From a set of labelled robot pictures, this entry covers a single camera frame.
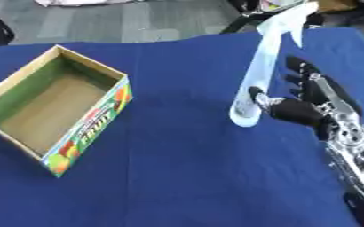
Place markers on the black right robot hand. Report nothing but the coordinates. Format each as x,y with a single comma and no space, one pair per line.
299,111

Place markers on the tall white spray bottle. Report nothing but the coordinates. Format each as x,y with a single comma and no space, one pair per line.
257,79

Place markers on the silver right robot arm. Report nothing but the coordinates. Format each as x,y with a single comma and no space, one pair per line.
358,153

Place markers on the open cardboard box green inside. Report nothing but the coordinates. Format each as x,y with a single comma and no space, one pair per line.
55,109

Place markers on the black chair base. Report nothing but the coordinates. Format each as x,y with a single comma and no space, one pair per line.
273,17

